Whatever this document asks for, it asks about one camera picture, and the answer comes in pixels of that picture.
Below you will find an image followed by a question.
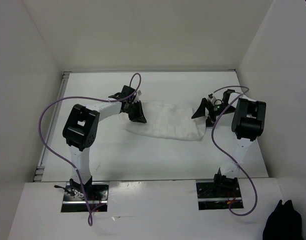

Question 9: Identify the dark folded garment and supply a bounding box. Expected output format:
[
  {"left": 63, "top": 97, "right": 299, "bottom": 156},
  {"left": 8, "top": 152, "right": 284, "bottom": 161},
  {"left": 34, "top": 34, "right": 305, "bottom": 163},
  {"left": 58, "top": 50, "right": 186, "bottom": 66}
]
[{"left": 263, "top": 200, "right": 304, "bottom": 240}]

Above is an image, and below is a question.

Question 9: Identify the white pleated skirt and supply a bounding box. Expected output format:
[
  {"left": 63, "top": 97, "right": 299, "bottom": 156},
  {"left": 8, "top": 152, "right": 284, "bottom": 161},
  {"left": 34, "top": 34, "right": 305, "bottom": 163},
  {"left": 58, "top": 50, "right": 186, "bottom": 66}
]
[{"left": 119, "top": 101, "right": 206, "bottom": 141}]

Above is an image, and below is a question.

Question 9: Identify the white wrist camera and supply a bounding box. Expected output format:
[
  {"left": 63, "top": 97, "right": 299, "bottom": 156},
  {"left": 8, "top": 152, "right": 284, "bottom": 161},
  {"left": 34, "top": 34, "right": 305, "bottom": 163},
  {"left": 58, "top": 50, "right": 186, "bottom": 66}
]
[
  {"left": 207, "top": 93, "right": 217, "bottom": 106},
  {"left": 133, "top": 90, "right": 142, "bottom": 103}
]

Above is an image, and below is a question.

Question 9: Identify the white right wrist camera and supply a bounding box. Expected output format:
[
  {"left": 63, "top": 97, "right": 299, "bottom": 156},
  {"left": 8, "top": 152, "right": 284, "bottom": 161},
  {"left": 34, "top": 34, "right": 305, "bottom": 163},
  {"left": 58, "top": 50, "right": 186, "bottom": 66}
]
[{"left": 207, "top": 93, "right": 217, "bottom": 106}]

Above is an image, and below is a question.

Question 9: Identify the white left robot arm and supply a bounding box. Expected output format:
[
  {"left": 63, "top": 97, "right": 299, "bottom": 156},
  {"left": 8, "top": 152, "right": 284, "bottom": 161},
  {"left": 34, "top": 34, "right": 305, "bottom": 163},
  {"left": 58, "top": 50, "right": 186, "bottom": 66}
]
[{"left": 62, "top": 85, "right": 147, "bottom": 200}]

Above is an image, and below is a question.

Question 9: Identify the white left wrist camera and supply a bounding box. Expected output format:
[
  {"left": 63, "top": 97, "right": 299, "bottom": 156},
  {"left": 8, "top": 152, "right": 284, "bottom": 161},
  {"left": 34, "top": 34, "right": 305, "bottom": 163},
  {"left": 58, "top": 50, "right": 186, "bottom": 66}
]
[{"left": 133, "top": 90, "right": 142, "bottom": 103}]

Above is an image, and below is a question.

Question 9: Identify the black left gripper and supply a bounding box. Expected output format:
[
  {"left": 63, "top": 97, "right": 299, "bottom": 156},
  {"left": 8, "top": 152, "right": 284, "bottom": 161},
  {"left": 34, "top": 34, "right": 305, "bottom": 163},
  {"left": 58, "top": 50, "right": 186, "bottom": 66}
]
[{"left": 126, "top": 100, "right": 146, "bottom": 124}]

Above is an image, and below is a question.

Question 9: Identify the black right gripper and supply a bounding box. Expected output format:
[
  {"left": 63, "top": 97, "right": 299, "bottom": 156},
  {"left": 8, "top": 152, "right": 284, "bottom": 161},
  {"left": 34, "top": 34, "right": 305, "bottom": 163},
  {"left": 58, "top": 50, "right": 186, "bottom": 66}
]
[{"left": 191, "top": 98, "right": 235, "bottom": 128}]

